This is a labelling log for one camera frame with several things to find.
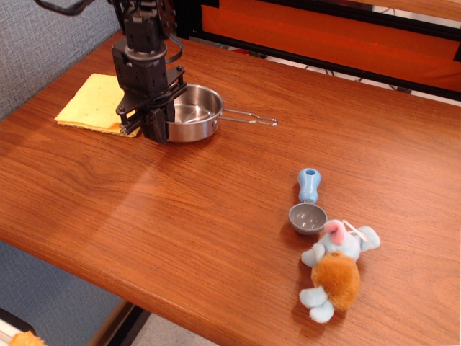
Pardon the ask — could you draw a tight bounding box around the yellow folded cloth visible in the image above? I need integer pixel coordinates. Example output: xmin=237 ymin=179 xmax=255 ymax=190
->
xmin=55 ymin=74 xmax=140 ymax=137

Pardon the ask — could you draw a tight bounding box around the orange fuzzy object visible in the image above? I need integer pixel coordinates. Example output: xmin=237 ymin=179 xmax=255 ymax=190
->
xmin=9 ymin=332 xmax=45 ymax=346

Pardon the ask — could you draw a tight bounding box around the blue handled grey scoop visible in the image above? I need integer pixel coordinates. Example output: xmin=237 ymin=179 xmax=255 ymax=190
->
xmin=288 ymin=168 xmax=328 ymax=235

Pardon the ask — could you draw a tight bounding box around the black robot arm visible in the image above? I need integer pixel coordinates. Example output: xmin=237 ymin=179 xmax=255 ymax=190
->
xmin=111 ymin=1 xmax=186 ymax=143

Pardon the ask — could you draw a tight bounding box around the stainless steel pot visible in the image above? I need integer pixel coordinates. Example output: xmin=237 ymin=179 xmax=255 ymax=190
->
xmin=167 ymin=84 xmax=278 ymax=143

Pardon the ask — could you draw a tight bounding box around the blue and orange plush toy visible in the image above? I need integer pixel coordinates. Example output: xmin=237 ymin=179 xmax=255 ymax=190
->
xmin=299 ymin=220 xmax=380 ymax=324

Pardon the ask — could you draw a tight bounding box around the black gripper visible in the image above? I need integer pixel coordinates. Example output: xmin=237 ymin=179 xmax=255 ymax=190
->
xmin=112 ymin=38 xmax=187 ymax=144

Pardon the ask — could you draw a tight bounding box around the orange panel black frame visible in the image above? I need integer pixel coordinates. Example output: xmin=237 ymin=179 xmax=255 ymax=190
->
xmin=173 ymin=1 xmax=460 ymax=100

